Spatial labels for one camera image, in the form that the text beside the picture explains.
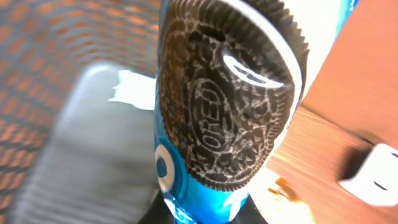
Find white barcode scanner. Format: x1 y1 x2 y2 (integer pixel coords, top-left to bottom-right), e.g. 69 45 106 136
338 144 397 207

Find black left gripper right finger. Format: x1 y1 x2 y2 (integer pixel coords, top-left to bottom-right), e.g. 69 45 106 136
231 195 268 224

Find grey plastic mesh basket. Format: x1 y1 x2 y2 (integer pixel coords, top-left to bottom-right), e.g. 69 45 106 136
1 0 160 223

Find beige clear cookie bag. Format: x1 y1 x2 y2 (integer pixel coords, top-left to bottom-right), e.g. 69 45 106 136
249 167 316 224

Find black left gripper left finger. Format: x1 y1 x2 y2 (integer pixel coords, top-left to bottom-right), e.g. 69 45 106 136
137 191 174 224

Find blue Oreo cookie pack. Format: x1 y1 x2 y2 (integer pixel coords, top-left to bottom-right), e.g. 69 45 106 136
154 0 357 223

